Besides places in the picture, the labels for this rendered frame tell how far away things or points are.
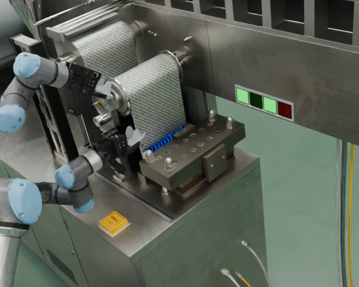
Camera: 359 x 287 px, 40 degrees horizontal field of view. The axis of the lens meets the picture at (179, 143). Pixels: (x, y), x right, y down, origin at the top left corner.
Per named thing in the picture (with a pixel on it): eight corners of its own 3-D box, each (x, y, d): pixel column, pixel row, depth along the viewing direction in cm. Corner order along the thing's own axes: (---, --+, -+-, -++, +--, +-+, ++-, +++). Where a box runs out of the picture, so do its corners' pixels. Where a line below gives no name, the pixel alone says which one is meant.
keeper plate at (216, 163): (205, 180, 182) (202, 156, 176) (224, 166, 187) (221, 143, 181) (211, 183, 180) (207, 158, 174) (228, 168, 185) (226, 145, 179)
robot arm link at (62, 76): (53, 87, 149) (40, 81, 155) (65, 91, 153) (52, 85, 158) (61, 64, 149) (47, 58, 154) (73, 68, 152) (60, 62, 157)
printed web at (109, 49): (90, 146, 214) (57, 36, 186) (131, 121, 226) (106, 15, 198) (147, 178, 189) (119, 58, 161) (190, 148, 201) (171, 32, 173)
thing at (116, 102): (105, 99, 177) (105, 85, 171) (109, 97, 178) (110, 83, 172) (118, 113, 174) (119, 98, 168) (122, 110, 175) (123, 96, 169)
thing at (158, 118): (141, 154, 183) (131, 111, 173) (186, 124, 195) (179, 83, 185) (142, 154, 182) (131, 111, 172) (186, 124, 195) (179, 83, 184)
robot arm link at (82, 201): (72, 198, 177) (63, 175, 171) (100, 200, 174) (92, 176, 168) (61, 213, 171) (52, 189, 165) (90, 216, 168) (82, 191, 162)
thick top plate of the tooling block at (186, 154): (142, 174, 181) (138, 161, 177) (215, 124, 201) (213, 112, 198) (171, 191, 170) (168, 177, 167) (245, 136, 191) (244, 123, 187)
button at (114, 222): (100, 226, 171) (98, 221, 170) (115, 215, 175) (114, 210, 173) (112, 235, 166) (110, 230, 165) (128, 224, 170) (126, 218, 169)
